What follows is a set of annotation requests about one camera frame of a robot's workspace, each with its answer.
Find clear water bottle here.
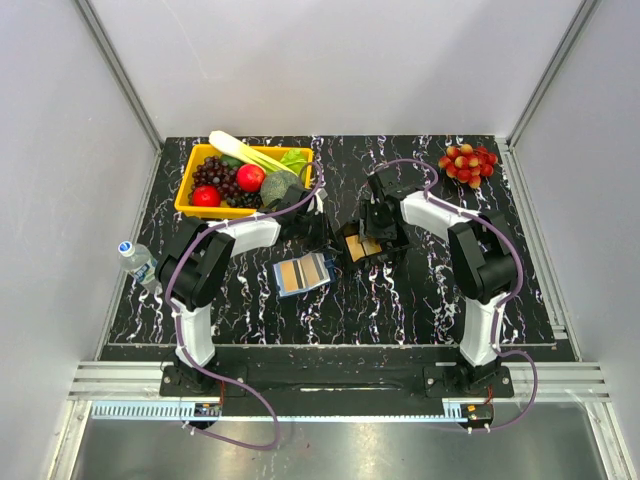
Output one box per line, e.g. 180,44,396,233
118,241,159,295

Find green avocado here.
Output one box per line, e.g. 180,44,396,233
220,155,243,169

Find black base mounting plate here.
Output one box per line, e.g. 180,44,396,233
168,346,514,419

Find gold credit card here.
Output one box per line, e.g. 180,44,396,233
299,253,327,289
278,260,299,296

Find red apple upper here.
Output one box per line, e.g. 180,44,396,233
236,164,266,193

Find black card tray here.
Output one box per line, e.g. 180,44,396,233
335,220,410,271

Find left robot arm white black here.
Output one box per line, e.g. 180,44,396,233
156,185,335,397

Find yellow plastic bin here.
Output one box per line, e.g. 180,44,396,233
174,144,314,220

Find red lychee bunch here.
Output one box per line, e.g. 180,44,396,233
438,144,498,189

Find gold cards stack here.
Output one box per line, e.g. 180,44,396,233
345,235,382,263

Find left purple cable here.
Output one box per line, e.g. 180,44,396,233
163,160,325,450

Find blue card holder wallet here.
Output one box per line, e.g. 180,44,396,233
273,252,335,297

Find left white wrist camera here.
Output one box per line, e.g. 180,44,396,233
313,188,327,213

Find green lettuce leaf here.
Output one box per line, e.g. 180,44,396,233
279,148,308,177

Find red apple lower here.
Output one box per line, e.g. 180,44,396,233
191,185,221,208

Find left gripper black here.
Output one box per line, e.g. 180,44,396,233
295,209,343,255

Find purple grape bunch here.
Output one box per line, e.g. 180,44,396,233
191,156,240,199

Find red apple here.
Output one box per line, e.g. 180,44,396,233
191,185,221,208
236,164,266,193

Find dark blue grape bunch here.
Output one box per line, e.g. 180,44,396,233
225,191,263,209

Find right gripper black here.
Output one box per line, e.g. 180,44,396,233
359,200,397,245

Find green cantaloupe melon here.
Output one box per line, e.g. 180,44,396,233
260,170,301,206

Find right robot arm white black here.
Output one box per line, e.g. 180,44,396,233
360,169,523,396

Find white daikon radish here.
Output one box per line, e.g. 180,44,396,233
209,130,289,173

